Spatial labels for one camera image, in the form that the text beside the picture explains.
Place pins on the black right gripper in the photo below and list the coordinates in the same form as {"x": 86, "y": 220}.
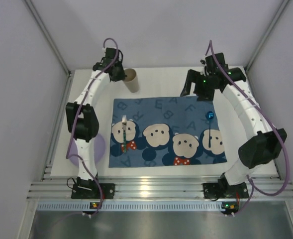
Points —
{"x": 194, "y": 81}

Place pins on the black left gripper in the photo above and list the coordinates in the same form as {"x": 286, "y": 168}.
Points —
{"x": 118, "y": 73}

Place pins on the beige cup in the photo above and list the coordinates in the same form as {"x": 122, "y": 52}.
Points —
{"x": 131, "y": 80}

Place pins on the blue metal spoon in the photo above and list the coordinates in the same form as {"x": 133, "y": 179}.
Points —
{"x": 209, "y": 116}

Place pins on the blue handled fork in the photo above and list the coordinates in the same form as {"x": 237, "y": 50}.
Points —
{"x": 124, "y": 124}

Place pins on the blue cartoon bear placemat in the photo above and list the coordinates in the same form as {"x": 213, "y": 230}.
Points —
{"x": 164, "y": 131}

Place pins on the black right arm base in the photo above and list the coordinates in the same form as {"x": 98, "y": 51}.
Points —
{"x": 222, "y": 190}

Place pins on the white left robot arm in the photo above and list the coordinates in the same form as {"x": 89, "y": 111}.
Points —
{"x": 82, "y": 121}

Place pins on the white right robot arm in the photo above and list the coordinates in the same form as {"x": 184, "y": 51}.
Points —
{"x": 264, "y": 141}

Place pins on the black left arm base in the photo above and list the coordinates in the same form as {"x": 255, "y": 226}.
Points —
{"x": 82, "y": 191}

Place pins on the purple plate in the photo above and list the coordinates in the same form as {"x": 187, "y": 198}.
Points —
{"x": 99, "y": 147}

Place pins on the left aluminium frame post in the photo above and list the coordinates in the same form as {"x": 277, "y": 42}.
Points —
{"x": 46, "y": 34}

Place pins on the aluminium frame post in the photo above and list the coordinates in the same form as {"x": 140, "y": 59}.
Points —
{"x": 284, "y": 4}
{"x": 46, "y": 34}

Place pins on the right aluminium frame post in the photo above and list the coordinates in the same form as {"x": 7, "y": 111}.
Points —
{"x": 284, "y": 4}

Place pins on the aluminium front rail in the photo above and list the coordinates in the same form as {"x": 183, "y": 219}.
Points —
{"x": 131, "y": 188}

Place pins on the perforated grey cable duct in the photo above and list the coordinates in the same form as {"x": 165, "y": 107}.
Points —
{"x": 137, "y": 206}

